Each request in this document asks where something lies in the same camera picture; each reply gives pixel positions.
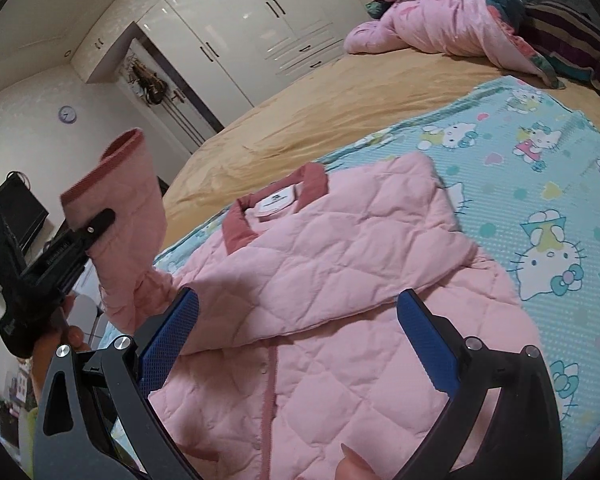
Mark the white wardrobe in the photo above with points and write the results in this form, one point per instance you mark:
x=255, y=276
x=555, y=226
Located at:
x=234, y=54

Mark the striped dark pillow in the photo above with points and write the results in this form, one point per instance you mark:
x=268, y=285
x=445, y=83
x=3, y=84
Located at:
x=568, y=39

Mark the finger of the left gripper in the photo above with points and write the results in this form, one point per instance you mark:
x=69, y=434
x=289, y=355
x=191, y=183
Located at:
x=95, y=224

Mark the round wall clock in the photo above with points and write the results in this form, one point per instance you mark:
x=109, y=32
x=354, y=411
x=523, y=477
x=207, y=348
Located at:
x=67, y=115

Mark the tan bed sheet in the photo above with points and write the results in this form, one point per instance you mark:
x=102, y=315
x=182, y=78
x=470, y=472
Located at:
x=334, y=106

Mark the black television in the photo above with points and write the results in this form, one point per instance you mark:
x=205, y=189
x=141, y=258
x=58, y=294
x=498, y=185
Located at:
x=22, y=212

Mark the blue hello kitty blanket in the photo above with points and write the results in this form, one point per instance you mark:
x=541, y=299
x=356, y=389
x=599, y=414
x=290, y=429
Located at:
x=522, y=173

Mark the white door with hangings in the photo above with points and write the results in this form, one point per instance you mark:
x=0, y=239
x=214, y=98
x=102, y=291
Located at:
x=162, y=99

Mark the pink quilted jacket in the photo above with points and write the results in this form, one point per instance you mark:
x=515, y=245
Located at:
x=297, y=365

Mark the pink crumpled duvet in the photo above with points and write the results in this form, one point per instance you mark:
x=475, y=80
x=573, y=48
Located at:
x=466, y=28

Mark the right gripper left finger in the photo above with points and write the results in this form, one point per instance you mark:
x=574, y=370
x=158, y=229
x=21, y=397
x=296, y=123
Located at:
x=95, y=420

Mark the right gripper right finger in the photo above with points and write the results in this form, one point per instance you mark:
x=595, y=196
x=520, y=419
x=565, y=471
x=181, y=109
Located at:
x=523, y=439

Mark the person left hand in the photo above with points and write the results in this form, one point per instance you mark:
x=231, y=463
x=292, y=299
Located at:
x=45, y=349

